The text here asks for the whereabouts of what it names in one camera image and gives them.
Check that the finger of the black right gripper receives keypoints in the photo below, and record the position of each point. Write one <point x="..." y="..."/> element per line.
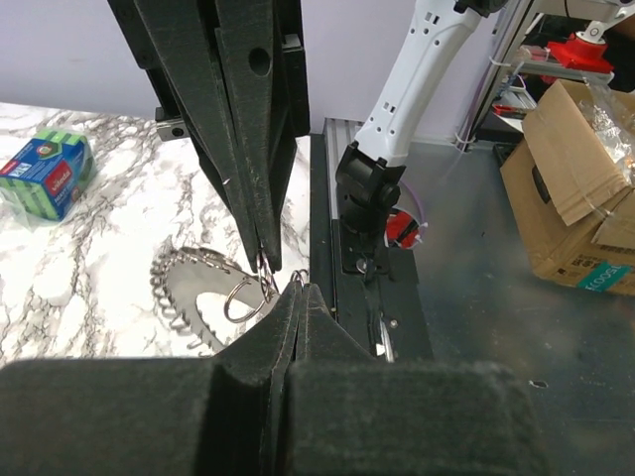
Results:
<point x="179" y="34"/>
<point x="253" y="62"/>

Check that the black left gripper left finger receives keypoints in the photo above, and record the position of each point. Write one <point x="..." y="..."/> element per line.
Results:
<point x="170" y="416"/>

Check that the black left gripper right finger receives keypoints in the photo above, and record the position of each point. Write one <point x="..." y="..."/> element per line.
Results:
<point x="347" y="413"/>

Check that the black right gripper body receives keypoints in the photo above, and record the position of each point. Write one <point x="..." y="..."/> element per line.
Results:
<point x="290" y="17"/>

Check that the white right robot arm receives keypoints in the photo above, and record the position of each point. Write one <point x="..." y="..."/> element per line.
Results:
<point x="437" y="31"/>

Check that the blue green sponge pack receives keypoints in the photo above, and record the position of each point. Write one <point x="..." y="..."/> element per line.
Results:
<point x="49" y="174"/>

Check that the red plastic part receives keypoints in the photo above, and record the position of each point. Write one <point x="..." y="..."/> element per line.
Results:
<point x="582" y="55"/>

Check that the brown cardboard box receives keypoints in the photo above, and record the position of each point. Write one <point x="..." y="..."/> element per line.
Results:
<point x="570" y="183"/>

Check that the aluminium frame rail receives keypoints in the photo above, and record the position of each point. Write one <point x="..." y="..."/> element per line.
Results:
<point x="505" y="59"/>

